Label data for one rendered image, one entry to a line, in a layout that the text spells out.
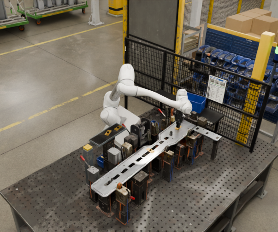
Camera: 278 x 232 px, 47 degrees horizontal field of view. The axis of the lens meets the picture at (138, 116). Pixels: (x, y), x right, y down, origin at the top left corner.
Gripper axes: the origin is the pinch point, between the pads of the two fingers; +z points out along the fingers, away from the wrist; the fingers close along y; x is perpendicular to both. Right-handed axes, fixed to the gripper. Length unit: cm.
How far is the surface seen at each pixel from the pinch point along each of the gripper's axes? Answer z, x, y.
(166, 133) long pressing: 6.4, -14.3, -4.7
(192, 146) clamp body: 11.6, -8.2, 24.0
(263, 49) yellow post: -80, 58, 48
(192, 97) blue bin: -4, 51, -15
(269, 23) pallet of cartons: 5, 427, -69
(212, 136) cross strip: 6.4, 13.8, 33.4
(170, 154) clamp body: 2.1, -42.9, 21.0
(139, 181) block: 3, -87, 20
